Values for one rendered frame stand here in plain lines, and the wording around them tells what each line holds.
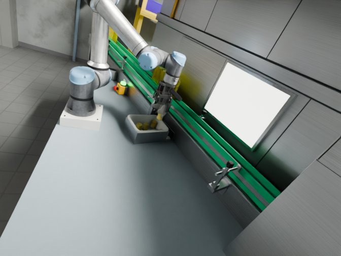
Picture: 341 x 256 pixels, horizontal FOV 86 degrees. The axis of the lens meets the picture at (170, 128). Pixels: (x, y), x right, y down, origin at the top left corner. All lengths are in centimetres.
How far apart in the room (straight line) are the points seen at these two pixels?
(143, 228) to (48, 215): 32
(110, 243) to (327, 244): 60
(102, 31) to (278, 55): 87
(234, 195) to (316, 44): 73
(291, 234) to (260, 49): 83
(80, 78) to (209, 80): 74
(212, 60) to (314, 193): 90
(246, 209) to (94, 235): 62
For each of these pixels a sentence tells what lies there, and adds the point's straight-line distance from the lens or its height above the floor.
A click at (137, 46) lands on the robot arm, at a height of 125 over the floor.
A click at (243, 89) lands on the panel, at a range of 109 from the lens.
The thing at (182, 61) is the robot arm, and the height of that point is 125.
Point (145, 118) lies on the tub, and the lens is 119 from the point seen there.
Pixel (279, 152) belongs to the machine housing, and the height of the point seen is 106.
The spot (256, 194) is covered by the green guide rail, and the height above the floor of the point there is 92.
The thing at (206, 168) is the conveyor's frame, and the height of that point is 82.
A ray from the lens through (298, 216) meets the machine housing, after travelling 66.
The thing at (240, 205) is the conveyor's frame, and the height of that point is 83.
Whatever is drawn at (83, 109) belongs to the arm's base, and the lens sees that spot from 108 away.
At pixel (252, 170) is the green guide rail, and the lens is 97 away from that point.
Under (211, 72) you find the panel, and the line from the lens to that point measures 123.
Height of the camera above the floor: 140
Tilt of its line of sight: 29 degrees down
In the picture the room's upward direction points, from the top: 23 degrees clockwise
